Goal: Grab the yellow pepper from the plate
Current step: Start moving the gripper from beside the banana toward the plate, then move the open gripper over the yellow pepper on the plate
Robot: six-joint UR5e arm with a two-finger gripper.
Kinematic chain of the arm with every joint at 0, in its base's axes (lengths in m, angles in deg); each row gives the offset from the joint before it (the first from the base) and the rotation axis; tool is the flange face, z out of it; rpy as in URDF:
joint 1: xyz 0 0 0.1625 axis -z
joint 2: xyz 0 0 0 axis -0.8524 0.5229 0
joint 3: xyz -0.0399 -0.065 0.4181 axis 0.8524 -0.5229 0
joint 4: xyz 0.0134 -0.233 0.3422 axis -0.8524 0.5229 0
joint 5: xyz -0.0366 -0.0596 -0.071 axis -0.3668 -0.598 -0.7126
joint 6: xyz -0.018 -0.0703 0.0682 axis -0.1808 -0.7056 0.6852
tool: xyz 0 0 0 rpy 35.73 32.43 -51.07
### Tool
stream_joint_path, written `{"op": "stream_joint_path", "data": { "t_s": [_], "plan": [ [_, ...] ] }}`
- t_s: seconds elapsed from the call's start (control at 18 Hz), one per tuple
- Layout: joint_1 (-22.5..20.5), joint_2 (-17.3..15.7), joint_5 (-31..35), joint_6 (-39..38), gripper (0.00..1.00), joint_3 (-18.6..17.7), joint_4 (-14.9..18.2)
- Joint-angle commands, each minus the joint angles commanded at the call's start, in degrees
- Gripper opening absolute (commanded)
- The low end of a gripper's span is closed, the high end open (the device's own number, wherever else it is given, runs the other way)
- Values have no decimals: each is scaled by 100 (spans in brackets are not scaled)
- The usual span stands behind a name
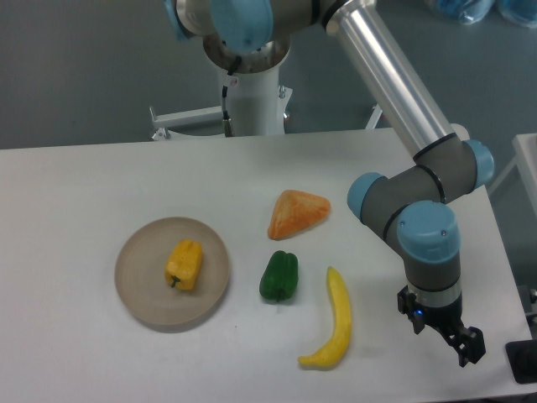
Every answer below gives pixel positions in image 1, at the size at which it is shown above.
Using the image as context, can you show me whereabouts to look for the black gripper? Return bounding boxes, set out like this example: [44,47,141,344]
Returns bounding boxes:
[397,286,486,367]

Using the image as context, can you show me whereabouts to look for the yellow bell pepper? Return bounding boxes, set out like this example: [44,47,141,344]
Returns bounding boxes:
[164,238,203,291]

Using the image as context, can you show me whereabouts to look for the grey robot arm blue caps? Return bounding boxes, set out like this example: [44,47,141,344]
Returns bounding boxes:
[164,1,494,365]

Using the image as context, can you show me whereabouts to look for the green bell pepper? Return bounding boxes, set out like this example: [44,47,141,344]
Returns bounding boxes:
[259,250,299,302]

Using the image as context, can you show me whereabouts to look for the beige round plate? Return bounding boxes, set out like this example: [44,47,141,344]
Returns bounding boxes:
[114,217,231,332]

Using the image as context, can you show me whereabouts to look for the black device at table edge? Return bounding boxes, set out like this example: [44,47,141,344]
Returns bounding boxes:
[505,339,536,385]

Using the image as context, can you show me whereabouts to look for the yellow banana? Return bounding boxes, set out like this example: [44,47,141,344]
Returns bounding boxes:
[297,266,352,369]

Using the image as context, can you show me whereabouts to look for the orange triangular sandwich toy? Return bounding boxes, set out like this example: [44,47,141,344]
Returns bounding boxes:
[268,190,331,240]

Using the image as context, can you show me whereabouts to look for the white side table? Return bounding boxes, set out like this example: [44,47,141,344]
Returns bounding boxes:
[487,133,536,202]

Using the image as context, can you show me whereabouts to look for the white right stand leg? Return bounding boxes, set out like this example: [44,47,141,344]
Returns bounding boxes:
[365,103,383,130]

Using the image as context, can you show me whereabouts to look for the blue plastic bag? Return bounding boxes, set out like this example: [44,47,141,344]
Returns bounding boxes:
[497,0,536,29]
[424,0,494,25]

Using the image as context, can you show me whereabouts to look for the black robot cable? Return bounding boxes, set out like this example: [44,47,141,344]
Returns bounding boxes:
[221,55,243,138]

